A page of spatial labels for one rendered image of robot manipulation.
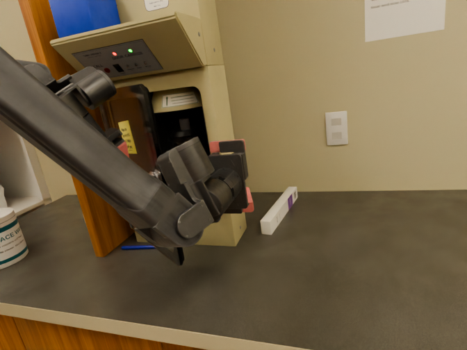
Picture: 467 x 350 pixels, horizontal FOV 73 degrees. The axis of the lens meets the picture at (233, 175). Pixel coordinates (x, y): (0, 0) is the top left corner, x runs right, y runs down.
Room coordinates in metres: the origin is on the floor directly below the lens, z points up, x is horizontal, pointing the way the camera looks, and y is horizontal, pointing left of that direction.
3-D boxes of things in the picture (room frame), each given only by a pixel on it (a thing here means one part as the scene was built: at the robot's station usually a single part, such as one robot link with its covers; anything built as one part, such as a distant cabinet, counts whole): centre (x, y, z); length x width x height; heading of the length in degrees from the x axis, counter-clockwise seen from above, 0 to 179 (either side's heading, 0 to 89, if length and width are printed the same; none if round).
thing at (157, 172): (0.74, 0.23, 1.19); 0.30 x 0.01 x 0.40; 35
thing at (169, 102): (0.91, 0.12, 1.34); 0.18 x 0.18 x 0.05
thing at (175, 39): (0.77, 0.19, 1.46); 0.32 x 0.11 x 0.10; 69
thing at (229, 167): (0.52, 0.02, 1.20); 0.07 x 0.07 x 0.10; 69
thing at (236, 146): (0.59, 0.00, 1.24); 0.09 x 0.07 x 0.07; 159
